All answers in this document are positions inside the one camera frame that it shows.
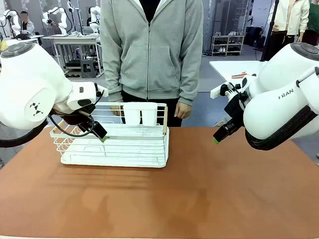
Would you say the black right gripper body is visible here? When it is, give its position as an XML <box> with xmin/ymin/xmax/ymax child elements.
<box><xmin>224</xmin><ymin>94</ymin><xmax>248</xmax><ymax>130</ymax></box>

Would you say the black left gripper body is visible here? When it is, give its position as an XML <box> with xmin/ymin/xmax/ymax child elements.
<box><xmin>51</xmin><ymin>104</ymin><xmax>97</xmax><ymax>133</ymax></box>

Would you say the white wire dish rack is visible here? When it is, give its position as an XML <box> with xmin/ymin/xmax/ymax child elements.
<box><xmin>49</xmin><ymin>102</ymin><xmax>170</xmax><ymax>169</ymax></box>

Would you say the person's right forearm grey sleeve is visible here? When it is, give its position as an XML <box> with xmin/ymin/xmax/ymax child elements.
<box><xmin>100</xmin><ymin>37</ymin><xmax>124</xmax><ymax>102</ymax></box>

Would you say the person's left forearm grey sleeve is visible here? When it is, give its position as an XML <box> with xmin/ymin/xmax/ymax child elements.
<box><xmin>178</xmin><ymin>37</ymin><xmax>204</xmax><ymax>107</ymax></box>

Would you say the person's right hand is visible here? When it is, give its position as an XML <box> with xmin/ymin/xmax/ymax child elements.
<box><xmin>109</xmin><ymin>105</ymin><xmax>123</xmax><ymax>118</ymax></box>

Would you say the person's left hand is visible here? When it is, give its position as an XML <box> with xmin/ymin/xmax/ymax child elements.
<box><xmin>174</xmin><ymin>101</ymin><xmax>192</xmax><ymax>120</ymax></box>

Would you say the white double cutlery holder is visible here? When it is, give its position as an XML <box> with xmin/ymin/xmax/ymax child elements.
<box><xmin>122</xmin><ymin>102</ymin><xmax>159</xmax><ymax>127</ymax></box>

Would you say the large white side table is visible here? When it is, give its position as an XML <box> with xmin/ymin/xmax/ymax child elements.
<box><xmin>209</xmin><ymin>60</ymin><xmax>269</xmax><ymax>93</ymax></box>

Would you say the grey plastic step stool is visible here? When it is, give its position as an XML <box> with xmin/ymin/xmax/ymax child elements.
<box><xmin>79</xmin><ymin>58</ymin><xmax>98</xmax><ymax>79</ymax></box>

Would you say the white shoe rack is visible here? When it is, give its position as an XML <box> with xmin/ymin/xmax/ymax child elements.
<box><xmin>211</xmin><ymin>34</ymin><xmax>245</xmax><ymax>56</ymax></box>

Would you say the white background workbench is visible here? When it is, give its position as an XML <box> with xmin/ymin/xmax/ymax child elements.
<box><xmin>42</xmin><ymin>34</ymin><xmax>104</xmax><ymax>78</ymax></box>

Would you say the black tripod pole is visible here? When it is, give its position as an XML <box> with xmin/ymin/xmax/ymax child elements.
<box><xmin>260</xmin><ymin>0</ymin><xmax>280</xmax><ymax>62</ymax></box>

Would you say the white background desk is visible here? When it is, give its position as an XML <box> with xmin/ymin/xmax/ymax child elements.
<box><xmin>4</xmin><ymin>34</ymin><xmax>45</xmax><ymax>48</ymax></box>

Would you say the person in grey hoodie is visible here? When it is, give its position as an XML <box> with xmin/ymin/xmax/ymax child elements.
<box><xmin>100</xmin><ymin>0</ymin><xmax>204</xmax><ymax>127</ymax></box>

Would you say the seated person in grey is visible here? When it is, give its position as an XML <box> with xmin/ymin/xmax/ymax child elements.
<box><xmin>19</xmin><ymin>10</ymin><xmax>36</xmax><ymax>36</ymax></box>

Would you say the person in white jacket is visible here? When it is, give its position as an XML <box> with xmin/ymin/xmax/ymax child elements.
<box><xmin>268</xmin><ymin>0</ymin><xmax>311</xmax><ymax>61</ymax></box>

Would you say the person in green top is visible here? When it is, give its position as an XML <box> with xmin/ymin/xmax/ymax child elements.
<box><xmin>298</xmin><ymin>0</ymin><xmax>319</xmax><ymax>47</ymax></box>

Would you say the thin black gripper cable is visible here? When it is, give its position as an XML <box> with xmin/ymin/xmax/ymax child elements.
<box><xmin>48</xmin><ymin>113</ymin><xmax>96</xmax><ymax>138</ymax></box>

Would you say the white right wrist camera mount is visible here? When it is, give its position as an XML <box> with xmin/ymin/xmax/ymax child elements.
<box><xmin>210</xmin><ymin>83</ymin><xmax>237</xmax><ymax>100</ymax></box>

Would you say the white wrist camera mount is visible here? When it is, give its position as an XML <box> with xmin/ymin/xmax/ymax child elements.
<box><xmin>96</xmin><ymin>84</ymin><xmax>110</xmax><ymax>98</ymax></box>
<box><xmin>210</xmin><ymin>83</ymin><xmax>237</xmax><ymax>100</ymax></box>

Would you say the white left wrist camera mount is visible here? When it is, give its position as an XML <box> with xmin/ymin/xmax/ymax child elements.
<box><xmin>96</xmin><ymin>84</ymin><xmax>110</xmax><ymax>98</ymax></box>

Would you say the black right arm cable sleeve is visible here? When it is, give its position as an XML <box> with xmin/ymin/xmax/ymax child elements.
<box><xmin>245</xmin><ymin>104</ymin><xmax>319</xmax><ymax>151</ymax></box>

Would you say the black arm cable sleeve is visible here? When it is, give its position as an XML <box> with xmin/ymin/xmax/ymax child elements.
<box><xmin>0</xmin><ymin>119</ymin><xmax>48</xmax><ymax>149</ymax></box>
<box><xmin>245</xmin><ymin>104</ymin><xmax>319</xmax><ymax>151</ymax></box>

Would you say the black left arm cable sleeve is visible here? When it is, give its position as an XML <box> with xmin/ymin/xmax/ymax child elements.
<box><xmin>0</xmin><ymin>119</ymin><xmax>48</xmax><ymax>149</ymax></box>

